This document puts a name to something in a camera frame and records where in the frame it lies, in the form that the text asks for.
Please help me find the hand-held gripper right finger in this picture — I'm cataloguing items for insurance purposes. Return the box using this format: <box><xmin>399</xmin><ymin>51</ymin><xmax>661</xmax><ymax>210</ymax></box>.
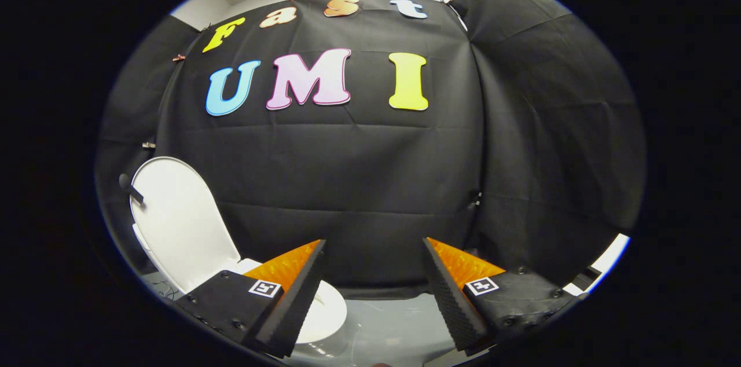
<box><xmin>422</xmin><ymin>236</ymin><xmax>583</xmax><ymax>357</ymax></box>

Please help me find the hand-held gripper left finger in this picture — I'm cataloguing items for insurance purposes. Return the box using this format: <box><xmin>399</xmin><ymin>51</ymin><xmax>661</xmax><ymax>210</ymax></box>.
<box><xmin>175</xmin><ymin>238</ymin><xmax>327</xmax><ymax>359</ymax></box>

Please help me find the black lid handle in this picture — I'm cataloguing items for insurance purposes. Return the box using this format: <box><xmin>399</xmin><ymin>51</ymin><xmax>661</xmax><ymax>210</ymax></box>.
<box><xmin>119</xmin><ymin>173</ymin><xmax>145</xmax><ymax>206</ymax></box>

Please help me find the white toilet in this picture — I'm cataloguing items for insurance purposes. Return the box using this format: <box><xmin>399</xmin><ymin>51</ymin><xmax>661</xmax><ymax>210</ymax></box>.
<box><xmin>132</xmin><ymin>222</ymin><xmax>348</xmax><ymax>357</ymax></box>

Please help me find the black backdrop cloth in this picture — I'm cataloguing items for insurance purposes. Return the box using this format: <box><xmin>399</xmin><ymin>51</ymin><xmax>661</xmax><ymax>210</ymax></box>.
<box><xmin>96</xmin><ymin>0</ymin><xmax>646</xmax><ymax>301</ymax></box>

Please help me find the white panel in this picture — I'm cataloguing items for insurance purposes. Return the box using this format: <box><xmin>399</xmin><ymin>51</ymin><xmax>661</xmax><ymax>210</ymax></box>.
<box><xmin>564</xmin><ymin>233</ymin><xmax>630</xmax><ymax>296</ymax></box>

